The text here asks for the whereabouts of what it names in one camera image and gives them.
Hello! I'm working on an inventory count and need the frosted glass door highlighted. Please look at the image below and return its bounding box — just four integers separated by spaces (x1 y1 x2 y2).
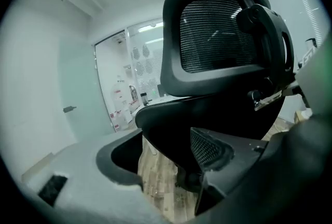
58 41 115 142

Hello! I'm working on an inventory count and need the black mesh office chair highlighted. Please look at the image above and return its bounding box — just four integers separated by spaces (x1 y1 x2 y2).
134 0 297 194

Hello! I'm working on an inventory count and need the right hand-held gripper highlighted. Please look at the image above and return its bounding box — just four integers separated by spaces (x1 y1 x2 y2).
295 33 332 115

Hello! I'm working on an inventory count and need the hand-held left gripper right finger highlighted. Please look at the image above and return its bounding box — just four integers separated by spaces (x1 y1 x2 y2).
190 127 270 216

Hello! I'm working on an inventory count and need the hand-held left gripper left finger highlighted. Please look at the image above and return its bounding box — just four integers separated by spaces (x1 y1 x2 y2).
22 128 167 224

